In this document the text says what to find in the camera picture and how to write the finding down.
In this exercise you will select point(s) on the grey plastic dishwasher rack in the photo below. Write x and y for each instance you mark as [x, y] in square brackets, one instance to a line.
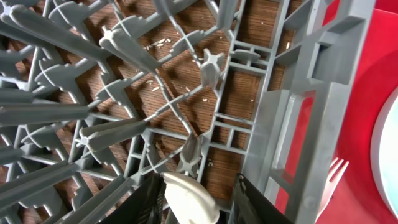
[97, 96]

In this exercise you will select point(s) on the light blue plate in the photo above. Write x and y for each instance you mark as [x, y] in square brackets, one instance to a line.
[383, 153]

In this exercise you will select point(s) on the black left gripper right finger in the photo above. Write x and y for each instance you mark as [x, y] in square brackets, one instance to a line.
[252, 207]

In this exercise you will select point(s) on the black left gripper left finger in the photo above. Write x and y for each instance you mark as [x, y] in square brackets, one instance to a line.
[145, 205]

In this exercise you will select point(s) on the red plastic serving tray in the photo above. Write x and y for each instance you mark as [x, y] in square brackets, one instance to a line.
[356, 199]

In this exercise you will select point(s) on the white plastic fork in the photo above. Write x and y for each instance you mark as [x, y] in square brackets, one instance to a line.
[336, 171]

